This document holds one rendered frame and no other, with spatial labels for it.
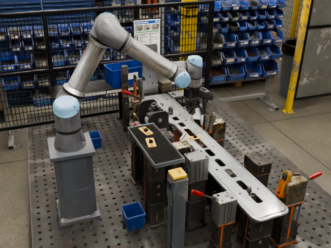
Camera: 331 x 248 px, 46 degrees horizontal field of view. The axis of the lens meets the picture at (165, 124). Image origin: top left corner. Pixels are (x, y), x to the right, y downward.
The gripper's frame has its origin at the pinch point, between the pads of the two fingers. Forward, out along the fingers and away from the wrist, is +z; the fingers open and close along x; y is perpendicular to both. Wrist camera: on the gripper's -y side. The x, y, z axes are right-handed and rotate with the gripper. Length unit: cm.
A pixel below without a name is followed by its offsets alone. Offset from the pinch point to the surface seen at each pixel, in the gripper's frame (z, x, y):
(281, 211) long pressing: 11, 69, -5
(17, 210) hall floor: 110, -105, 103
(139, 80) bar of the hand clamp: -9.2, -44.9, 16.8
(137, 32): -24, -101, -2
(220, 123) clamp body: 7.8, -3.5, -17.9
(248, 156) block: 8.6, 31.4, -13.3
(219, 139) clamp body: 17.8, -3.5, -17.7
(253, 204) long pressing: 11, 61, 3
